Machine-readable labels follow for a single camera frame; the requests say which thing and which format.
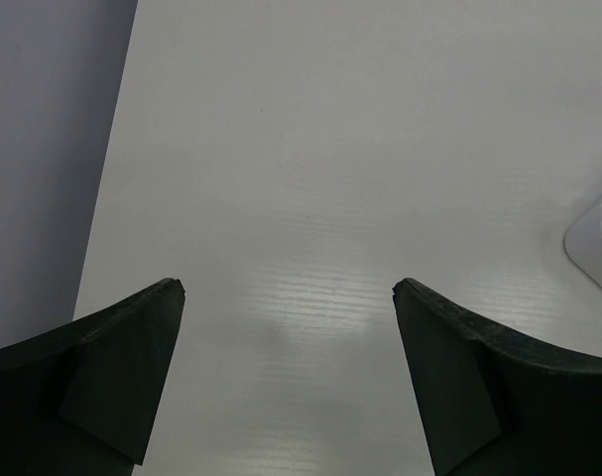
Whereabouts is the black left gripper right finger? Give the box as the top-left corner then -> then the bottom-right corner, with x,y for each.
393,279 -> 602,475

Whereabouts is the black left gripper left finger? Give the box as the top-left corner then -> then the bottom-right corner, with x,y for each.
0,279 -> 185,475

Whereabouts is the white cutlery tray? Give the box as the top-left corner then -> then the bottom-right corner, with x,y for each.
564,196 -> 602,289

